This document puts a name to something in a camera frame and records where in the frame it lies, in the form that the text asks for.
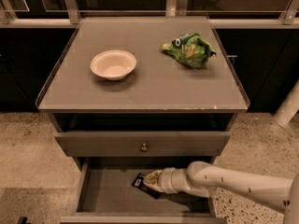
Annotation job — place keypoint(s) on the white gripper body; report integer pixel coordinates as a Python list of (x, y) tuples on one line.
[(167, 180)]

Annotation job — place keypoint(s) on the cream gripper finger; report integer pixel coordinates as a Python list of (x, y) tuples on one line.
[(152, 181)]

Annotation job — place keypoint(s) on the black rxbar chocolate wrapper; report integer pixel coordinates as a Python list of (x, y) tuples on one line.
[(139, 184)]

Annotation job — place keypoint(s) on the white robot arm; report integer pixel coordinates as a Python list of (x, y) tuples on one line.
[(201, 179)]

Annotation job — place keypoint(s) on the round metal drawer knob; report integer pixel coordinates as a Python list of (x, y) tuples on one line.
[(144, 147)]

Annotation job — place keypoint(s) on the grey top drawer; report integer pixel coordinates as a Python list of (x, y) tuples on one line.
[(127, 144)]

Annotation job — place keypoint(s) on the grey open middle drawer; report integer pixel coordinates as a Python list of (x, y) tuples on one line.
[(106, 195)]

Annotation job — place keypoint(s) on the grey drawer cabinet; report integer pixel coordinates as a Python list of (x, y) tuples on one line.
[(159, 95)]

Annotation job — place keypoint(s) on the white paper bowl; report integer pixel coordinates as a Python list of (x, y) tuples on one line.
[(113, 64)]

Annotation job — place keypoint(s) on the green crumpled chip bag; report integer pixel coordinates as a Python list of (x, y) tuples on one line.
[(190, 49)]

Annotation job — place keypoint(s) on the small black floor object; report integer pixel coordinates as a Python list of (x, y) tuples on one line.
[(22, 220)]

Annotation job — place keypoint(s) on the white cylindrical post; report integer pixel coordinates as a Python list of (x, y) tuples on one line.
[(289, 107)]

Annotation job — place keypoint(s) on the metal railing frame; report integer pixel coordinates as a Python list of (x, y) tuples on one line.
[(214, 13)]

